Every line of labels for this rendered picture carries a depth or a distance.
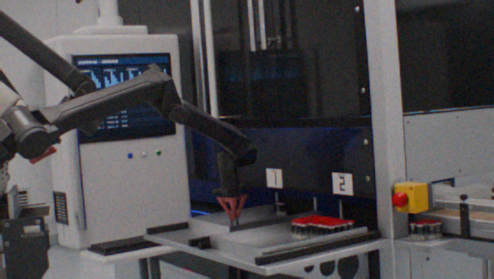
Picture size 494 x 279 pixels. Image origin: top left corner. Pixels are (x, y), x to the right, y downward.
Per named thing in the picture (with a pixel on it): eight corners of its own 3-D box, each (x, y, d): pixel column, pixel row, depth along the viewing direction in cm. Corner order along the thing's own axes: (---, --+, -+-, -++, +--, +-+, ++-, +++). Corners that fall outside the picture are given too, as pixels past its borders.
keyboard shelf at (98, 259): (177, 236, 269) (176, 229, 269) (218, 245, 247) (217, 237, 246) (70, 255, 242) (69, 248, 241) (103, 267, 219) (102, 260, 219)
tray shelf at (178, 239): (266, 217, 247) (266, 212, 247) (409, 240, 189) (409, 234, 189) (143, 238, 221) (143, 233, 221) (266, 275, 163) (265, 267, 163)
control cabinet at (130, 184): (169, 224, 282) (155, 31, 278) (195, 229, 267) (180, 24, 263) (54, 245, 252) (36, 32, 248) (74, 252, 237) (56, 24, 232)
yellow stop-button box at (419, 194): (414, 207, 185) (412, 180, 184) (433, 209, 179) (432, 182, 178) (393, 211, 181) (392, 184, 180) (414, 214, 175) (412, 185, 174)
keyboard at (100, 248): (184, 232, 259) (184, 226, 259) (205, 237, 248) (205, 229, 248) (86, 251, 235) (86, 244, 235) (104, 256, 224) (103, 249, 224)
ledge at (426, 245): (430, 237, 190) (430, 230, 190) (466, 243, 180) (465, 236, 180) (394, 246, 183) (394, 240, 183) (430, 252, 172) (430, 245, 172)
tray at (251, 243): (310, 229, 209) (309, 217, 208) (367, 239, 187) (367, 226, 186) (210, 248, 190) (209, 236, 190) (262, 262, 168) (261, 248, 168)
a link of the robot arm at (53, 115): (163, 52, 171) (188, 73, 166) (160, 96, 180) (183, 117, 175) (-4, 110, 145) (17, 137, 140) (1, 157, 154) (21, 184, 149)
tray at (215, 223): (274, 213, 243) (273, 203, 243) (321, 221, 221) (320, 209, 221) (188, 228, 225) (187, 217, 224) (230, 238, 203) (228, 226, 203)
